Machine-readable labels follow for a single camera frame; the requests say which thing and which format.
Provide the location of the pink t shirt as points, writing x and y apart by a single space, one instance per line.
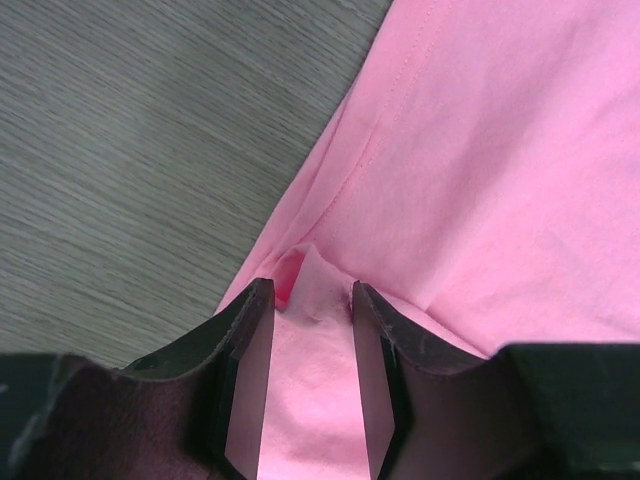
482 174

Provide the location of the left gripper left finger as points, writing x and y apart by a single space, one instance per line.
193 409

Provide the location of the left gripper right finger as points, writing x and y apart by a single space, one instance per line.
531 411

